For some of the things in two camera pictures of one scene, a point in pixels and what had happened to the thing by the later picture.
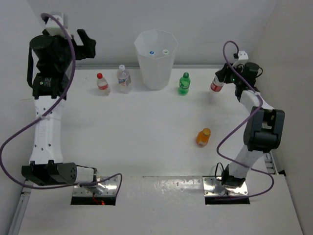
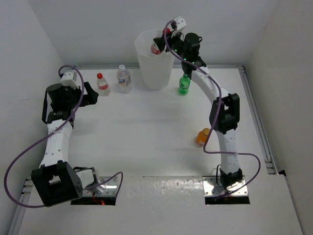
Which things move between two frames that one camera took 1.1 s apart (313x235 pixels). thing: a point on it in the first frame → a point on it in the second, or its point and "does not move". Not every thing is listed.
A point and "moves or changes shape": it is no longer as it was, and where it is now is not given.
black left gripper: x=86 y=51 → x=89 y=99
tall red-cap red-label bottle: x=216 y=85 moves or changes shape
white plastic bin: x=155 y=50 does not move
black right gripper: x=223 y=74 → x=161 y=42
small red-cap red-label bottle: x=103 y=89 does not move
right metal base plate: x=212 y=187 does not move
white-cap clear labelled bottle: x=124 y=79 does not move
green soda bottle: x=184 y=82 does not move
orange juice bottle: x=203 y=136 does not move
